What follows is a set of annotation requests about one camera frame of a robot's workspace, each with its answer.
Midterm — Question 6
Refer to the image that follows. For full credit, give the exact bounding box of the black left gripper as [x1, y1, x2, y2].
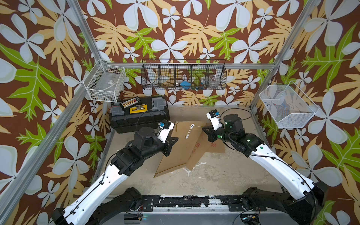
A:
[140, 133, 178, 160]

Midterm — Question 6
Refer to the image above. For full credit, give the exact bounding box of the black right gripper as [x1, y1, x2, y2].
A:
[201, 124, 236, 145]

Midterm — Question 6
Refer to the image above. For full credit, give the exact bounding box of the kraft file bag with string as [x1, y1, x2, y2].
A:
[154, 121, 209, 178]

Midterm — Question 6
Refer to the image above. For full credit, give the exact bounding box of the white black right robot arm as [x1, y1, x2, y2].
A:
[202, 110, 328, 225]

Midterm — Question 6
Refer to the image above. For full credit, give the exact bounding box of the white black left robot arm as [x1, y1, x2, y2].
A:
[52, 122, 178, 225]

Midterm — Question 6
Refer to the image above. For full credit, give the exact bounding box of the kraft file bag middle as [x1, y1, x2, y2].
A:
[185, 132, 211, 170]

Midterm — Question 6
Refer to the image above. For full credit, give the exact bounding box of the kraft file bag right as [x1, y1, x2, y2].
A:
[206, 140, 225, 153]

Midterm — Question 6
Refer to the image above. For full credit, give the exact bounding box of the black plastic toolbox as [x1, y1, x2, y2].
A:
[109, 97, 170, 134]

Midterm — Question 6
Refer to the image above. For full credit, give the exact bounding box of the blue object in basket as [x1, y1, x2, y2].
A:
[180, 81, 191, 90]

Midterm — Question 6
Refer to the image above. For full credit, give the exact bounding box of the screwdriver bit set case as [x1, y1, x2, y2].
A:
[120, 97, 141, 109]

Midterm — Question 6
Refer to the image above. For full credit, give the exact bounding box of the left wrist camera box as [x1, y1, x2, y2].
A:
[156, 120, 174, 143]

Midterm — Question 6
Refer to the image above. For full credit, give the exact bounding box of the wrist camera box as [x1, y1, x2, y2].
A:
[206, 110, 222, 131]
[156, 120, 174, 143]

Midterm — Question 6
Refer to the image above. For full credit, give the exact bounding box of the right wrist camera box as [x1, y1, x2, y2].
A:
[206, 110, 222, 131]

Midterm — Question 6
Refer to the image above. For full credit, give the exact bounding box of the black wire basket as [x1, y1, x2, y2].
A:
[141, 59, 227, 91]

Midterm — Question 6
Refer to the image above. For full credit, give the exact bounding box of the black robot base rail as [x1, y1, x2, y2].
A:
[92, 187, 282, 217]

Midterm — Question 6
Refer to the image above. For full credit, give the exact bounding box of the white wire basket right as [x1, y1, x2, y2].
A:
[260, 82, 320, 129]

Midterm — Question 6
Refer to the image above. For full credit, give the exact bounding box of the white wire basket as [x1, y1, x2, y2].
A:
[84, 60, 127, 103]
[260, 82, 320, 129]

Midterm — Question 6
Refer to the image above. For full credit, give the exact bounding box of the white wire basket left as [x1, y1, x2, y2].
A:
[84, 60, 127, 103]

